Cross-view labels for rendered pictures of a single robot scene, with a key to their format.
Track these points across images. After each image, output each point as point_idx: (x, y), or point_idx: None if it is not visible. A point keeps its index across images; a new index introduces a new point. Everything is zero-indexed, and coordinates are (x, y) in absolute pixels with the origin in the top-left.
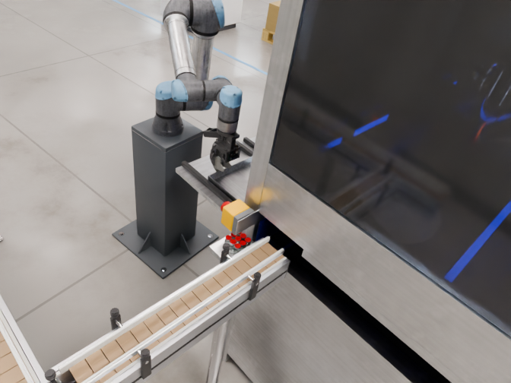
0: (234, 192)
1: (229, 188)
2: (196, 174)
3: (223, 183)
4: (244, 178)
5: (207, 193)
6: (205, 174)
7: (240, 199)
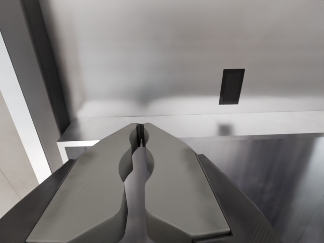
0: (139, 205)
1: (134, 186)
2: (15, 72)
3: (135, 158)
4: (224, 174)
5: (42, 167)
6: (97, 65)
7: (135, 230)
